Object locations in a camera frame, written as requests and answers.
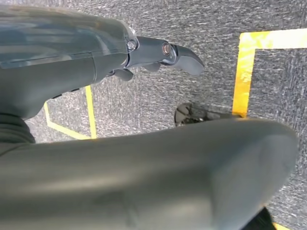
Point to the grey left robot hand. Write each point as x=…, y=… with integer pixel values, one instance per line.
x=144, y=177

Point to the thin yellow floor tape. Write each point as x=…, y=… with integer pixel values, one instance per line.
x=91, y=111

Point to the wide yellow floor tape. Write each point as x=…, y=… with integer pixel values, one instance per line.
x=243, y=79

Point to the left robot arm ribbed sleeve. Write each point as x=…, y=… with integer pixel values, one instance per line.
x=12, y=130

